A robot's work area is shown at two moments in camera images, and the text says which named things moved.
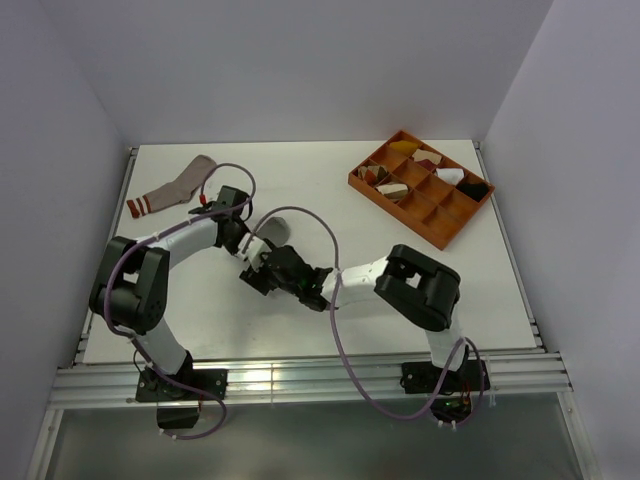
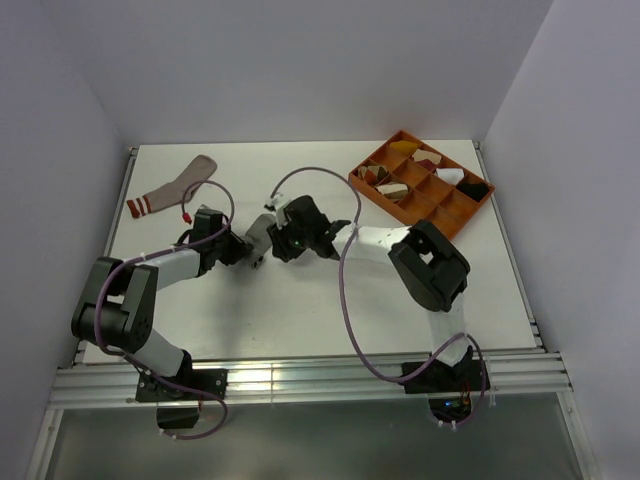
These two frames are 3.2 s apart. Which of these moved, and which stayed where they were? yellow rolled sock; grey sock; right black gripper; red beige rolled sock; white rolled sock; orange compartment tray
Moved: right black gripper; grey sock
Stayed: red beige rolled sock; orange compartment tray; yellow rolled sock; white rolled sock
